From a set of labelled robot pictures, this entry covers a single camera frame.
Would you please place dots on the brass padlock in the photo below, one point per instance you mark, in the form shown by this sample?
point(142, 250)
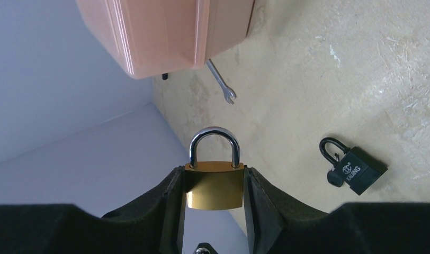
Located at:
point(214, 185)

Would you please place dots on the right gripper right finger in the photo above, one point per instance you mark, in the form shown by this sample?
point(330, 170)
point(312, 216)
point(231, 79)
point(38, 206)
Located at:
point(269, 211)

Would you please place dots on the black padlock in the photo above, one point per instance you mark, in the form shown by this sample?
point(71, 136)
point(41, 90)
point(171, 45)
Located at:
point(357, 168)

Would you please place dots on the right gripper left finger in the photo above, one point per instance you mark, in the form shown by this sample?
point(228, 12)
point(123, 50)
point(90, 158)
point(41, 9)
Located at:
point(153, 222)

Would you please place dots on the black key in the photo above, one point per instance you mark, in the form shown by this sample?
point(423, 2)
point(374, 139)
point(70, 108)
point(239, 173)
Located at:
point(335, 179)

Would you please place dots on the pink plastic toolbox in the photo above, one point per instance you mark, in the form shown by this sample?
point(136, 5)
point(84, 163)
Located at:
point(150, 38)

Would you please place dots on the silver open-end wrench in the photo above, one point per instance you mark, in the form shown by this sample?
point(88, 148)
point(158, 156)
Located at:
point(228, 93)

